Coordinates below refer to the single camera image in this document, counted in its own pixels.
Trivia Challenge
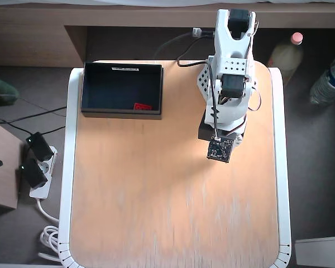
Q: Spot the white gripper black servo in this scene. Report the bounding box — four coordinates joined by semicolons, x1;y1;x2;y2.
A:
198;117;246;147

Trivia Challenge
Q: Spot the red lego block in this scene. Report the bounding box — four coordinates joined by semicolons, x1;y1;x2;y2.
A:
133;102;153;111

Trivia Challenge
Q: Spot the black rectangular box bin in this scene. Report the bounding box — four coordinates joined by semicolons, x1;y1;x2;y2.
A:
80;61;165;121

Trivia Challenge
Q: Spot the yellow juice bottle pink cap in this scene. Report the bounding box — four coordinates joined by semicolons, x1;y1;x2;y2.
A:
267;32;305;84

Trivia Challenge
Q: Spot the clear water bottle blue label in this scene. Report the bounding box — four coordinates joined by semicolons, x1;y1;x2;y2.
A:
309;54;335;106

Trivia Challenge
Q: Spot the black power adapter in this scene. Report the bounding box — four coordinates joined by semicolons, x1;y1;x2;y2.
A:
26;132;54;162
18;158;48;189

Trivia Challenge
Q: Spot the grey box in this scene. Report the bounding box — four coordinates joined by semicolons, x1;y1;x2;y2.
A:
294;236;335;268

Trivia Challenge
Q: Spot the white power strip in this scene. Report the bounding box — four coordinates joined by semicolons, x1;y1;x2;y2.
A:
29;145;58;199

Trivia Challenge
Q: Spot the dark green fabric object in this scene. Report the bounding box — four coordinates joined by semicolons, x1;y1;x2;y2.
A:
0;74;20;107

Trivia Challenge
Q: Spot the brown cardboard box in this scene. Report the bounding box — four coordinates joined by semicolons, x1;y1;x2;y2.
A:
0;117;25;210

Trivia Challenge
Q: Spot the black camera cable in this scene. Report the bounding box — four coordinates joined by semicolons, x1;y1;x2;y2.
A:
177;57;220;140

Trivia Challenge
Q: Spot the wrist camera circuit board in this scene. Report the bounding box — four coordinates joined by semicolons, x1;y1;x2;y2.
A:
206;136;235;164

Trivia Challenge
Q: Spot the black power cable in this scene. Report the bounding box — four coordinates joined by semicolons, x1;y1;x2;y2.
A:
178;33;216;61

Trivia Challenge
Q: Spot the grey usb cable with connector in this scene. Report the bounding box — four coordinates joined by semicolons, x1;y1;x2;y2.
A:
152;27;216;60

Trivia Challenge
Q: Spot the black floor cable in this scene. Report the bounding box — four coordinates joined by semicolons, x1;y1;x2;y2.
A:
0;106;67;124
41;125;67;136

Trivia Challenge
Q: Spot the white coiled power cord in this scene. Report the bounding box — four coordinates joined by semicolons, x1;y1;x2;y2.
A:
36;197;62;263

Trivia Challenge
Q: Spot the brown wooden bed frame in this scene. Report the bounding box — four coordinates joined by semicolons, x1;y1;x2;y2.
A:
0;4;335;68

